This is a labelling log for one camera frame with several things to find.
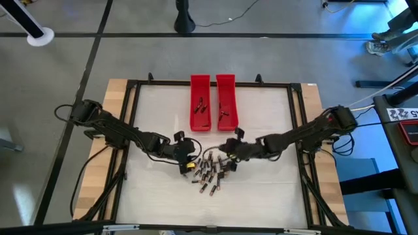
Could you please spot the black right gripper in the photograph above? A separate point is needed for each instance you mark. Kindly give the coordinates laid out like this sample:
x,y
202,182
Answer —
x,y
238,150

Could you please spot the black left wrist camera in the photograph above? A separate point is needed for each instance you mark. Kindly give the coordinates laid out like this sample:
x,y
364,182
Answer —
x,y
179,135

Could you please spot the black floor stand foot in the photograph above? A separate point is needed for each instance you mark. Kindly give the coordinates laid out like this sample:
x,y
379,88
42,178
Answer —
x,y
385,83

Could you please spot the table-level camera mount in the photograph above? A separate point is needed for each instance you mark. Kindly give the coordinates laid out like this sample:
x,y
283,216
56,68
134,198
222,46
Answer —
x,y
211,229

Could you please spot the black table frame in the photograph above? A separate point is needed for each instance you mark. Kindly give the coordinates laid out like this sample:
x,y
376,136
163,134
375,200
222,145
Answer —
x,y
163,83

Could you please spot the red plastic bin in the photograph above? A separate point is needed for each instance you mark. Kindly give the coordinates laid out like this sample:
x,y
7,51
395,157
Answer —
x,y
200,88
227,91

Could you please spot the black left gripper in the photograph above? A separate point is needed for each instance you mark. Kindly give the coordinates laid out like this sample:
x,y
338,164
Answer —
x,y
179,150

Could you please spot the person's shoe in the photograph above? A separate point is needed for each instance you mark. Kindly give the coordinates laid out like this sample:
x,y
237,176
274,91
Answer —
x,y
382,35
377,48

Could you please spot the black desk crossbar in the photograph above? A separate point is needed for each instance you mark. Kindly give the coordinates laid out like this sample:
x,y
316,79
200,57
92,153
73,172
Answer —
x,y
372,184

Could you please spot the white printed label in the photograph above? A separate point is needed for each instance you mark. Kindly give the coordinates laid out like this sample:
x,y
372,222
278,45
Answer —
x,y
403,114

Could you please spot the person's leg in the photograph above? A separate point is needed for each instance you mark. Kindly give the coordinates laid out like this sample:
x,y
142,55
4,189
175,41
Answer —
x,y
403,29

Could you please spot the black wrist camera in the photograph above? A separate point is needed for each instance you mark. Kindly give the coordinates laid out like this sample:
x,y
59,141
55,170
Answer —
x,y
239,132
179,135

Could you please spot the black frame clamp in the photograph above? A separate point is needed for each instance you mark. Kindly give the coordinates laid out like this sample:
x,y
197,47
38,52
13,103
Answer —
x,y
259,78
150,77

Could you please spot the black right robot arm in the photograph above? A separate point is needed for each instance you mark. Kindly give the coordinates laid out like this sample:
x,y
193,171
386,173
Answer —
x,y
294,137

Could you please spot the dark grey side desk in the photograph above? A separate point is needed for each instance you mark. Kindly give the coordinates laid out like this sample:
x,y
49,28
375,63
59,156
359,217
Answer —
x,y
401,169

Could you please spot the silver frame bracket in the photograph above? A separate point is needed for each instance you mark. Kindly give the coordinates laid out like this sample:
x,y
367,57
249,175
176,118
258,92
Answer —
x,y
121,227
302,231

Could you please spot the black pole white base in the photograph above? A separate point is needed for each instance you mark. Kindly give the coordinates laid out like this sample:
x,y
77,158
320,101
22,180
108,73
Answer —
x,y
32,26

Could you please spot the red black device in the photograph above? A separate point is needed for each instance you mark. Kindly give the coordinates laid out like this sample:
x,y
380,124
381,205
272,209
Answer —
x,y
411,132

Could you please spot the black floor stand pole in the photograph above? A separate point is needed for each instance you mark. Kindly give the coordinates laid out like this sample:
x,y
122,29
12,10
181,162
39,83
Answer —
x,y
184,18

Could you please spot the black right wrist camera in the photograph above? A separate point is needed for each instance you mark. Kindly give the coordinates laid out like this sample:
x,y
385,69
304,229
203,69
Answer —
x,y
239,132

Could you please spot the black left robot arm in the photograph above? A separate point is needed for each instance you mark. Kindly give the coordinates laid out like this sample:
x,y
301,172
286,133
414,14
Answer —
x,y
130,134

